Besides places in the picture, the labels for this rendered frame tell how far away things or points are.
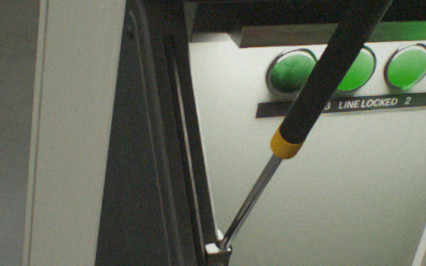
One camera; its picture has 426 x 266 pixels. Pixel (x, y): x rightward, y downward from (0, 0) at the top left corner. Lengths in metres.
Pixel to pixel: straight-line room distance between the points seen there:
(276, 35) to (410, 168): 0.27
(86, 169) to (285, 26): 0.28
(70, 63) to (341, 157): 0.29
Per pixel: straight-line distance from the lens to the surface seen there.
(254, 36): 0.82
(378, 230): 1.07
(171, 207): 0.77
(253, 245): 1.00
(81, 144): 1.00
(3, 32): 3.82
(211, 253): 0.76
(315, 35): 0.84
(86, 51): 0.96
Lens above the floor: 1.80
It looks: 32 degrees down
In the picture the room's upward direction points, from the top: 10 degrees clockwise
